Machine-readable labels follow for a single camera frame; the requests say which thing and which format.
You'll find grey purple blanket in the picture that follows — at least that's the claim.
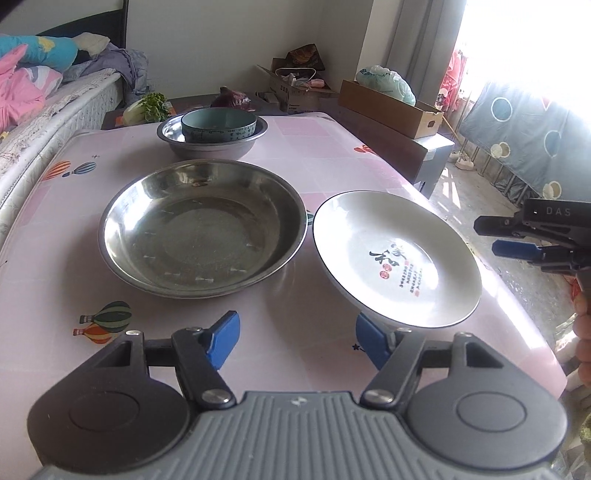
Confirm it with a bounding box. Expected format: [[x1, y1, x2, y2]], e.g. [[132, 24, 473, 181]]
[[62, 48, 151, 95]]

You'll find flat dark printed box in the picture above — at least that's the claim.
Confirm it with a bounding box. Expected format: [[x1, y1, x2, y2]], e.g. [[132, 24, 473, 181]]
[[102, 96, 287, 131]]

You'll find pink printed tablecloth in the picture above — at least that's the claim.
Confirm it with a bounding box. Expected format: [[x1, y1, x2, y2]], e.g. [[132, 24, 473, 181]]
[[0, 111, 568, 416]]

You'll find pink blanket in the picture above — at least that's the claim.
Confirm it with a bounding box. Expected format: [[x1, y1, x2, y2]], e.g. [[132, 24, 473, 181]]
[[0, 44, 63, 132]]

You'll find green bok choy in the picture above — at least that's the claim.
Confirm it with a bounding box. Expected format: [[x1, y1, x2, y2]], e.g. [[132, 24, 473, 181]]
[[122, 92, 169, 125]]

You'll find dark brown wooden board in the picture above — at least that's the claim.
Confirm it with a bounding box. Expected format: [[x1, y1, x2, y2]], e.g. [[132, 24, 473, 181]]
[[341, 106, 432, 183]]

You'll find black snack bag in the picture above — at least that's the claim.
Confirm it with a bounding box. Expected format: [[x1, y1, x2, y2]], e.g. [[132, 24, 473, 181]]
[[285, 43, 326, 71]]

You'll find teal ceramic bowl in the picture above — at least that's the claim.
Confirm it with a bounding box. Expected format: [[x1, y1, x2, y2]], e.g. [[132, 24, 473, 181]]
[[180, 107, 258, 145]]

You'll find deep stainless steel bowl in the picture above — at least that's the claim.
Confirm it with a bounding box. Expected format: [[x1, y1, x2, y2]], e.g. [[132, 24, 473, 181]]
[[156, 112, 269, 160]]

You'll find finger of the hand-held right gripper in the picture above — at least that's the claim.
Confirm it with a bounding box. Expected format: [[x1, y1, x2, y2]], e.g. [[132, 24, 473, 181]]
[[491, 239, 579, 267], [474, 215, 528, 238]]

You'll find pink hanging clothing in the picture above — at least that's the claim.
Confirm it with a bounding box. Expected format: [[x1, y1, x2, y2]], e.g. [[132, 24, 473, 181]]
[[438, 48, 467, 109]]

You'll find blue circle-printed cloth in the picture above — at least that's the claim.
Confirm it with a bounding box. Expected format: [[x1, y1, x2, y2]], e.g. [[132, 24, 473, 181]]
[[462, 82, 591, 204]]

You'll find person's right hand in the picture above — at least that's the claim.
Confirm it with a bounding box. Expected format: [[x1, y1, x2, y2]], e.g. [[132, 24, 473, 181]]
[[573, 282, 591, 376]]

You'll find blue plush quilt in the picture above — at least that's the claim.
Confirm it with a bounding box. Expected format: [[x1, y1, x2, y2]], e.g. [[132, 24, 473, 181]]
[[0, 34, 78, 65]]

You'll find grey box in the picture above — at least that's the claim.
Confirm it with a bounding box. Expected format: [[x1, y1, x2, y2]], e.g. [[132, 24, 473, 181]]
[[418, 134, 455, 200]]

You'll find white printed ceramic plate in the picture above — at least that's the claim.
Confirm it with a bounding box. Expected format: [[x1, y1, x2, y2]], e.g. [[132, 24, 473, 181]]
[[313, 190, 482, 329]]

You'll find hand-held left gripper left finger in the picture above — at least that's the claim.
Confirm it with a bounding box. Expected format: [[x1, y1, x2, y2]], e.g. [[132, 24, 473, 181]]
[[95, 310, 242, 409]]

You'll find white fleece cloth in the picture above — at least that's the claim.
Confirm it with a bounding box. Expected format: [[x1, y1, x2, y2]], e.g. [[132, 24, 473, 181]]
[[76, 32, 112, 55]]

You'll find purple cabbage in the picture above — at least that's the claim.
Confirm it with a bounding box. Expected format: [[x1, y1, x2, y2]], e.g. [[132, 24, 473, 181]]
[[211, 86, 252, 110]]

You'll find pale green plastic bag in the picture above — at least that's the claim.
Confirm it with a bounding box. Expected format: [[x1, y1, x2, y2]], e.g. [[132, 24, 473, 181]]
[[358, 65, 417, 106]]

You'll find shallow stainless steel plate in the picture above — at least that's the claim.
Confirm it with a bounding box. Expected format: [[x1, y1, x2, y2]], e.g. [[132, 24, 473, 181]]
[[98, 159, 308, 298]]

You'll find dark headboard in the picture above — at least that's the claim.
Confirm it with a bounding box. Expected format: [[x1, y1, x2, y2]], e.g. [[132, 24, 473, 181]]
[[37, 0, 127, 63]]

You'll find white quilted mattress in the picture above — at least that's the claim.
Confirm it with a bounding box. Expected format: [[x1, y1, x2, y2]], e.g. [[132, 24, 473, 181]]
[[0, 67, 123, 204]]

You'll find long cardboard box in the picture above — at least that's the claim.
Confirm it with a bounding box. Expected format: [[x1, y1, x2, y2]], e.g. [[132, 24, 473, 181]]
[[339, 79, 445, 139]]

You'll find open cardboard box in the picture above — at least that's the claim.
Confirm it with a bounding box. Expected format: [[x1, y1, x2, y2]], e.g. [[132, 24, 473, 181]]
[[256, 58, 340, 114]]

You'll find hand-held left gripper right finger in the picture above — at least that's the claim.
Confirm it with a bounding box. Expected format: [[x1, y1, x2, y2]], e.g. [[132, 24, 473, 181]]
[[355, 313, 505, 409]]

